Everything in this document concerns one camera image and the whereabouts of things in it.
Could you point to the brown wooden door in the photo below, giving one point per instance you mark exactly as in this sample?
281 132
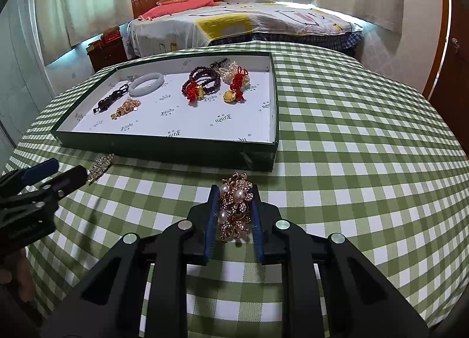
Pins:
454 78

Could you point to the patterned pillow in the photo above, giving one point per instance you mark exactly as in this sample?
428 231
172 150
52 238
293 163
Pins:
172 1

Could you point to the grey wardrobe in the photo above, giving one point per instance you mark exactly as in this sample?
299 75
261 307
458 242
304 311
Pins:
22 67

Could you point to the crystal rhinestone brooch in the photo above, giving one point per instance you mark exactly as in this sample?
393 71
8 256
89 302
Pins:
100 165

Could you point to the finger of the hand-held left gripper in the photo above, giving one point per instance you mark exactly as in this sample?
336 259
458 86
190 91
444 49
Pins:
69 178
40 169

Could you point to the white yellow patterned bed cover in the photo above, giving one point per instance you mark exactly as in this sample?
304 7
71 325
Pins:
256 23

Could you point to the small red yellow box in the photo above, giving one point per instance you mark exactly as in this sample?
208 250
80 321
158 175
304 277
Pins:
96 44

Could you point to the dark wooden nightstand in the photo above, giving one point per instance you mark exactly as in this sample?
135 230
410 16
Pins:
108 56

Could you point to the person's left hand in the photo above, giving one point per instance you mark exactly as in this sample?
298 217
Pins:
18 274

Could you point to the rhinestone leaf brooch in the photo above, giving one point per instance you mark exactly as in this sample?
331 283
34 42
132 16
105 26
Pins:
126 107

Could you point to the pink blanket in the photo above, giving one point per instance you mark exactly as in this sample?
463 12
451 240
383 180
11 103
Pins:
172 9

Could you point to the green tray with white lining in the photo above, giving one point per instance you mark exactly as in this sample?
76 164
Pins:
205 118

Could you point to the pale jade bangle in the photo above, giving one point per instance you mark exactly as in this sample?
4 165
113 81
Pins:
138 91

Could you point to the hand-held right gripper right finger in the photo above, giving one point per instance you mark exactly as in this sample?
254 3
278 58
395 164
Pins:
258 228

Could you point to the black hair accessory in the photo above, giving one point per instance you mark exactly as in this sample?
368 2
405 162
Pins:
111 98

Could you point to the small silver ornament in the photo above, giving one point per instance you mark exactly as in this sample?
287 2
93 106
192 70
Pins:
131 78

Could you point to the black hair comb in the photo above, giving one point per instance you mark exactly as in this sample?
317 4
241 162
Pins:
219 64

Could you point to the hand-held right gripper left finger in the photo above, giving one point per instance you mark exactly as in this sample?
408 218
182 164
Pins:
209 228

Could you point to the rose gold pearl brooch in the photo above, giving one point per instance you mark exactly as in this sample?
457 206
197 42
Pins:
236 206

